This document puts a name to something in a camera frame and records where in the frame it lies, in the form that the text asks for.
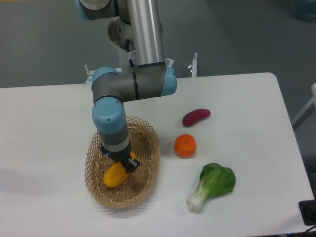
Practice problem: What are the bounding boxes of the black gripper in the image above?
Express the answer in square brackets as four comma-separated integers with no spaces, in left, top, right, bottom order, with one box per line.
[99,144,140,174]

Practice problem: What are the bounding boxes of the yellow mango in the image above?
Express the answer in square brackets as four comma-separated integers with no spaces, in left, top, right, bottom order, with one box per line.
[103,160,129,188]

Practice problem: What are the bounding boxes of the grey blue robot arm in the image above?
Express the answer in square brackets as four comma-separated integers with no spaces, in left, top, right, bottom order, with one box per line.
[76,0,177,173]

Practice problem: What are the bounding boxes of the woven wicker basket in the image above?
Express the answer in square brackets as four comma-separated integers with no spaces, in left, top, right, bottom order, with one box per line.
[84,116,160,208]

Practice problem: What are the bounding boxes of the orange tangerine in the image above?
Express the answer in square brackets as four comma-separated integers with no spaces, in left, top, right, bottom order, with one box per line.
[174,134,197,158]

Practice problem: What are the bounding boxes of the purple sweet potato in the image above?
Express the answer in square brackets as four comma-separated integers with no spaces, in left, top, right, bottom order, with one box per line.
[182,108,211,127]

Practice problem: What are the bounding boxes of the green bok choy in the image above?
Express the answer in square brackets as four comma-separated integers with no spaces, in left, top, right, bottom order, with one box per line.
[186,163,236,211]

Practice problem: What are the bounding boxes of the black device at table edge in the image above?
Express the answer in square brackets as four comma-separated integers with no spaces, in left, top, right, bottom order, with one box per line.
[298,199,316,226]

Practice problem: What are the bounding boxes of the white furniture leg right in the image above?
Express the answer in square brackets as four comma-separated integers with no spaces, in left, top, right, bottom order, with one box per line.
[291,83,316,131]

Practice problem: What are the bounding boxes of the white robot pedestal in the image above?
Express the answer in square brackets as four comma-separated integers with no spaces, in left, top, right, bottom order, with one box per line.
[108,17,163,75]

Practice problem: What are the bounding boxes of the black pedestal cable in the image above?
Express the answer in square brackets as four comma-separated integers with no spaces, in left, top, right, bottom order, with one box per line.
[125,39,135,70]

